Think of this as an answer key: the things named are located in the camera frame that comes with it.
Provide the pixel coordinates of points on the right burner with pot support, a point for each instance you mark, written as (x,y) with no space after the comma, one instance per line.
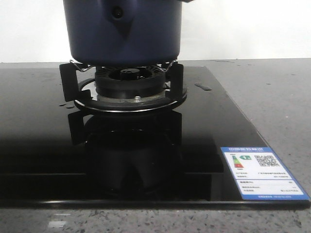
(124,89)

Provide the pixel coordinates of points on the dark blue cooking pot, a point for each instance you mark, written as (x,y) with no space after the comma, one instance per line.
(123,32)

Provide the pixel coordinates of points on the black glass gas stove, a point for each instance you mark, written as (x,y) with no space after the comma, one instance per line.
(53,155)

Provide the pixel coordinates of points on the blue energy label sticker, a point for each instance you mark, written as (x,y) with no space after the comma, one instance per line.
(260,174)

